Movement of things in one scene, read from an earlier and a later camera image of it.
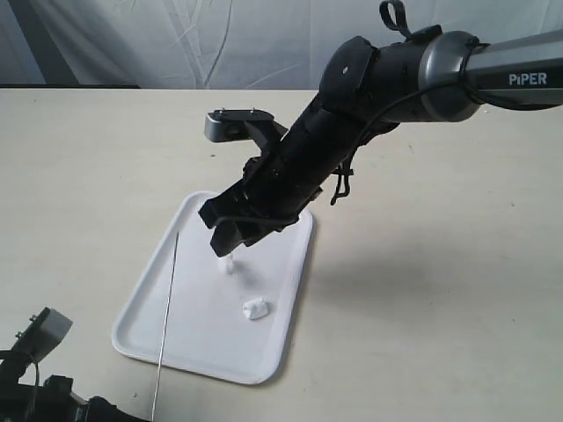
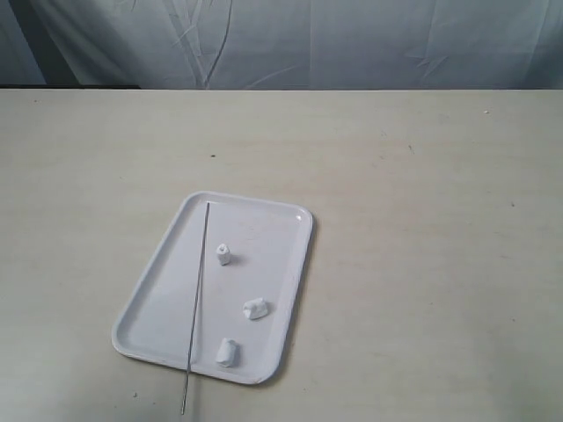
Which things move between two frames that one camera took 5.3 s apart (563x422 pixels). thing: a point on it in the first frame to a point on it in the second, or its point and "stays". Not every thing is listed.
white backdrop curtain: x=223 y=44 stays
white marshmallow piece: x=255 y=309 stays
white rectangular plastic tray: x=208 y=332 stays
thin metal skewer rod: x=165 y=331 to x=196 y=289
